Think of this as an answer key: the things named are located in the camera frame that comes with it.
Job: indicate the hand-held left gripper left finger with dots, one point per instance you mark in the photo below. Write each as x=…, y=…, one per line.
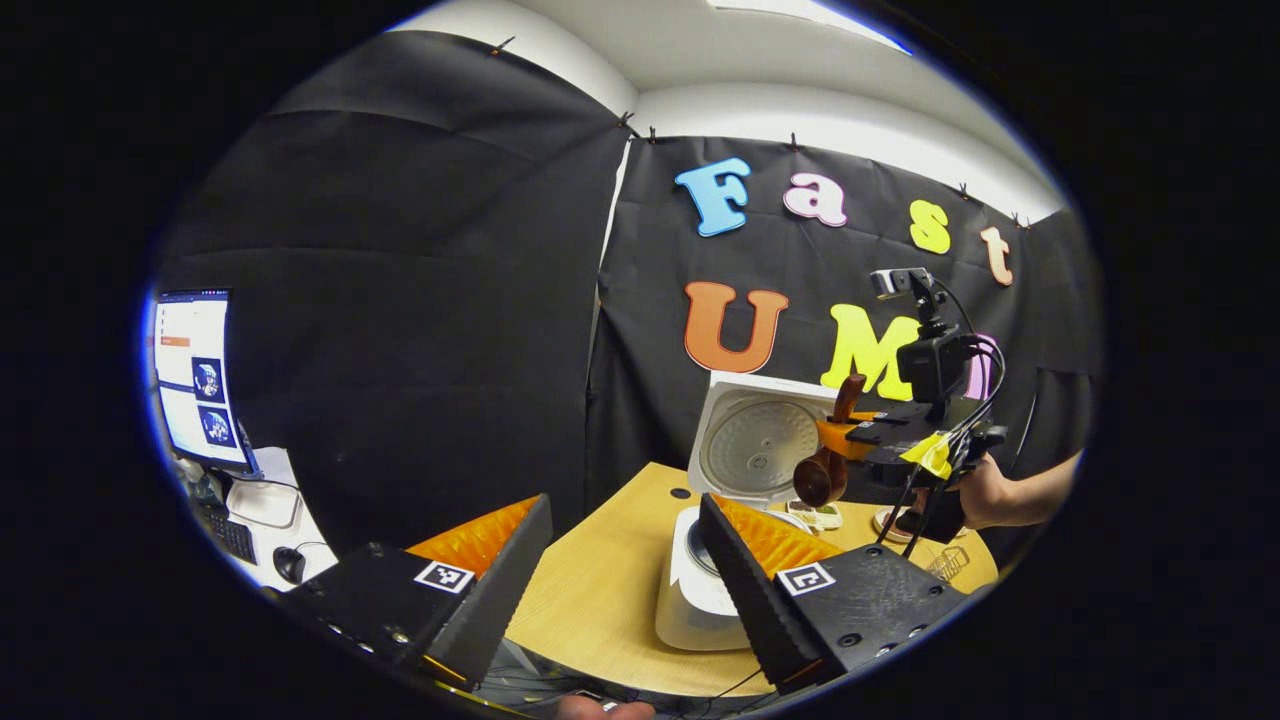
x=495, y=600

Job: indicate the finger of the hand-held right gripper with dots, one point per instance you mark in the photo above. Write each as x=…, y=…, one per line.
x=848, y=438

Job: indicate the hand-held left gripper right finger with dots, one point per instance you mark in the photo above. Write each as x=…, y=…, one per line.
x=750, y=605

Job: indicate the brown wooden spoon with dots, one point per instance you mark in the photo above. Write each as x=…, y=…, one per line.
x=820, y=480

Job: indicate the white rice cooker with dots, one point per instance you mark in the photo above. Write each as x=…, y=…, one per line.
x=760, y=440

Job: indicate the clear chopstick holder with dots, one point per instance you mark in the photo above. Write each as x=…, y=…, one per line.
x=948, y=563

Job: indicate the white divided grain tray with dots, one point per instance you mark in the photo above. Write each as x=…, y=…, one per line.
x=815, y=517

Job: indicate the white round plate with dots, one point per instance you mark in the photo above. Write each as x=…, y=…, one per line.
x=885, y=522

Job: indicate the black computer mouse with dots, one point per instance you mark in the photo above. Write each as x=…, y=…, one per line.
x=289, y=566

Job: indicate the white side desk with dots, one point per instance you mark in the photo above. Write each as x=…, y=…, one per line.
x=300, y=520

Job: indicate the black keyboard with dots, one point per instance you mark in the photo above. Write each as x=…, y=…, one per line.
x=232, y=535

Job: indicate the computer monitor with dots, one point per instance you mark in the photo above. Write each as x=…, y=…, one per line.
x=195, y=380

